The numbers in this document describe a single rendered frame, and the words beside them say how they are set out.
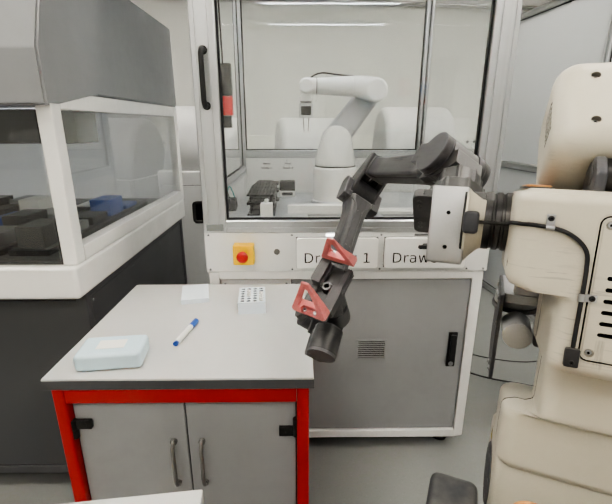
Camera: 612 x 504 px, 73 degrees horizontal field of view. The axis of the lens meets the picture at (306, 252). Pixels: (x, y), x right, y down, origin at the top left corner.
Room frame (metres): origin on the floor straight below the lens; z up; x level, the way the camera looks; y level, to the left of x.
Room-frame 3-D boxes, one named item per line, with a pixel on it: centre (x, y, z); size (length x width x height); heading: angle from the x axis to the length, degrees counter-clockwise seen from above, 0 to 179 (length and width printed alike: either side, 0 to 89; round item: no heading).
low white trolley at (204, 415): (1.10, 0.30, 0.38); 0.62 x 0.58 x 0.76; 91
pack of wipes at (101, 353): (0.89, 0.47, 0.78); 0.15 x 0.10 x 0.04; 98
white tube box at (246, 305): (1.20, 0.17, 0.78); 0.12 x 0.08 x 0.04; 6
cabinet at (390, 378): (1.89, -0.16, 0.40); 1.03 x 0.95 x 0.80; 91
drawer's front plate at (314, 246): (1.41, -0.11, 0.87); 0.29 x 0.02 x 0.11; 91
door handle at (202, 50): (1.39, 0.32, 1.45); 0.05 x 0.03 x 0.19; 1
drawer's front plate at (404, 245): (1.41, -0.43, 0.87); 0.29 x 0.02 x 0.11; 91
